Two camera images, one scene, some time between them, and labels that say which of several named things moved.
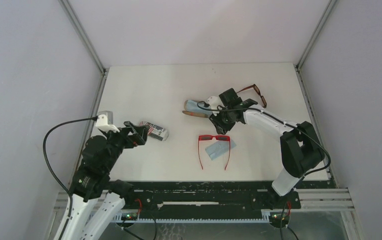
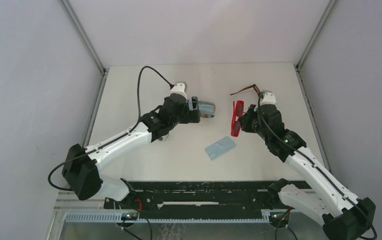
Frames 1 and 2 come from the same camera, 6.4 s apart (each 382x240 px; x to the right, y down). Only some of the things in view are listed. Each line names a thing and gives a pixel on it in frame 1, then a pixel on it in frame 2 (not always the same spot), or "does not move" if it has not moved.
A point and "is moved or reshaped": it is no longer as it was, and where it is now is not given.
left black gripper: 132,134 to 193,109
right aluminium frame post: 327,11 does not move
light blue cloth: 215,149 does not move
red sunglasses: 210,137 is moved or reshaped
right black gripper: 219,119 to 246,121
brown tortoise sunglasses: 263,100 does not move
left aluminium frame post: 85,38 does not move
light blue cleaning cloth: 192,105 does not move
